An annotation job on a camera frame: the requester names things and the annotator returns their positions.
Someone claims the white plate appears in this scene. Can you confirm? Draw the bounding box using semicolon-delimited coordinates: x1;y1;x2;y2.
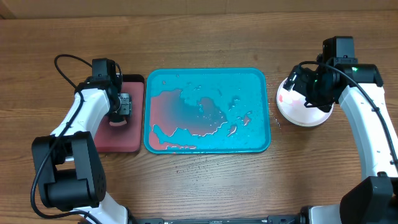
276;78;333;127

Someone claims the red and green sponge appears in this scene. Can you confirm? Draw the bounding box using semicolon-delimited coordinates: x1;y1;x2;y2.
109;113;127;126

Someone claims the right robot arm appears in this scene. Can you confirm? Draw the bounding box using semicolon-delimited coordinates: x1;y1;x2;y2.
282;36;397;223

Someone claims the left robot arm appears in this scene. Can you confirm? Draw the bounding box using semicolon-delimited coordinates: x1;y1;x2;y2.
30;58;137;223

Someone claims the black tray with red mat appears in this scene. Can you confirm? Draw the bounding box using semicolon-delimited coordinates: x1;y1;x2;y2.
94;74;144;153

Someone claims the teal plastic tray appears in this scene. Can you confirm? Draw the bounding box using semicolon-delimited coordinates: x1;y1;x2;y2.
143;68;271;154

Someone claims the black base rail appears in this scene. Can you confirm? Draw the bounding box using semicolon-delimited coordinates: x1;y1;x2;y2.
137;214;308;224

